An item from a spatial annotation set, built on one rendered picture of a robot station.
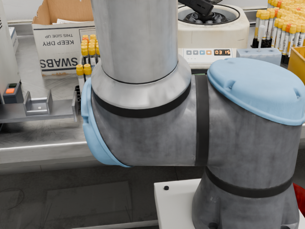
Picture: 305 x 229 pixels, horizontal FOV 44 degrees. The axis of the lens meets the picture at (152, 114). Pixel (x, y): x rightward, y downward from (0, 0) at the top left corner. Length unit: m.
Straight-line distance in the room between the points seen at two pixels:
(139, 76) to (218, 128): 0.11
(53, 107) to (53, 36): 0.26
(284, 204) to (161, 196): 0.19
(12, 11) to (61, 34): 0.40
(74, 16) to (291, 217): 0.99
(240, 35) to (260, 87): 0.66
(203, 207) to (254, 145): 0.13
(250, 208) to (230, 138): 0.11
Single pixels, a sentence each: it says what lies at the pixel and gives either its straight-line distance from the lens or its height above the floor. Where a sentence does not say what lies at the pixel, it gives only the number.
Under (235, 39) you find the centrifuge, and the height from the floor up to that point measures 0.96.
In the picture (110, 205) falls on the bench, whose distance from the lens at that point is 1.50.
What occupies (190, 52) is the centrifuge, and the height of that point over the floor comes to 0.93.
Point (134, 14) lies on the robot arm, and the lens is 0.34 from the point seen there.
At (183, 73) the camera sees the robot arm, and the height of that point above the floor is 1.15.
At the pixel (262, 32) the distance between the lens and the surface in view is 0.93.
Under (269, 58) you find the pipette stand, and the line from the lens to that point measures 0.95.
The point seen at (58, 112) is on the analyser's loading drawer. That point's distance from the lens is 0.83.
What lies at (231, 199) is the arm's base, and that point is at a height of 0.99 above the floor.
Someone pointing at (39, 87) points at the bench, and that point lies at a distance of 1.04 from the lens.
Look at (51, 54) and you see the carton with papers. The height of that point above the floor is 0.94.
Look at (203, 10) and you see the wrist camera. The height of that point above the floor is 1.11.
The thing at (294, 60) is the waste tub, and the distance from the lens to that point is 0.99.
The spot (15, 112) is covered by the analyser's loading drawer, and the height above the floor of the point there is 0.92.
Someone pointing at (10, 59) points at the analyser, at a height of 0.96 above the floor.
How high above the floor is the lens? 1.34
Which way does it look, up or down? 32 degrees down
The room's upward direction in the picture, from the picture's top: 2 degrees counter-clockwise
